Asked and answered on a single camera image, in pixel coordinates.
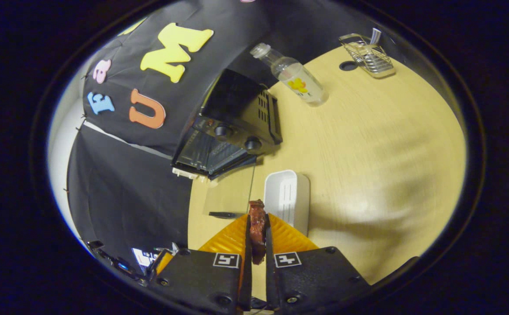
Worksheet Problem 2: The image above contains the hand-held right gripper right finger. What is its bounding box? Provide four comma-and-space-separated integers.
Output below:
265, 213, 371, 314

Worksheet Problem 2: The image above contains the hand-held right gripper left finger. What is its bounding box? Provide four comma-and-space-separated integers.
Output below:
159, 213, 253, 314

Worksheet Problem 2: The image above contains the brown meat piece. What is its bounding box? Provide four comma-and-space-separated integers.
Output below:
248, 199, 267, 265

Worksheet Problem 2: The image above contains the black electric oven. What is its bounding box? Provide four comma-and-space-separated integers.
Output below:
171, 68, 283, 219

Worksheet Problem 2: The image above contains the equipment with blue lights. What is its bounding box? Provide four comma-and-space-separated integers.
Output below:
87, 240, 150, 280

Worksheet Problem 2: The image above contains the white plastic tray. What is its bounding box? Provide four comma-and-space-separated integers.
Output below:
264, 170, 310, 237

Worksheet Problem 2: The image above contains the white divided dish with beans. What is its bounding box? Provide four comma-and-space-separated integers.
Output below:
172, 168, 211, 182

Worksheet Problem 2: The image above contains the clear bottle with yellow label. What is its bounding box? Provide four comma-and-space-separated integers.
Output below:
250, 42, 328, 107

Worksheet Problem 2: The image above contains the metal wire utensil holder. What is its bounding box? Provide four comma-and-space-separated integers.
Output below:
339, 33, 396, 79

